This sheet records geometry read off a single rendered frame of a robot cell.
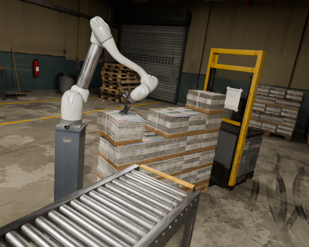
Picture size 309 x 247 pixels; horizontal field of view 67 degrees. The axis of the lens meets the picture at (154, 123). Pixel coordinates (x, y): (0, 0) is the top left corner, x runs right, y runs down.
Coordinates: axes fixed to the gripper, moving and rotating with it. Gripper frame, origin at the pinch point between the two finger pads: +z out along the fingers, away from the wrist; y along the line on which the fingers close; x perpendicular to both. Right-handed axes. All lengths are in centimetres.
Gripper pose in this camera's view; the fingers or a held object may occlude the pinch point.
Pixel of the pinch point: (119, 104)
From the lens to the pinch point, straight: 219.1
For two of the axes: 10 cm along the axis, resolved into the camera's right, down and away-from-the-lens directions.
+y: 1.9, 9.8, -1.2
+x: 7.7, -0.7, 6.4
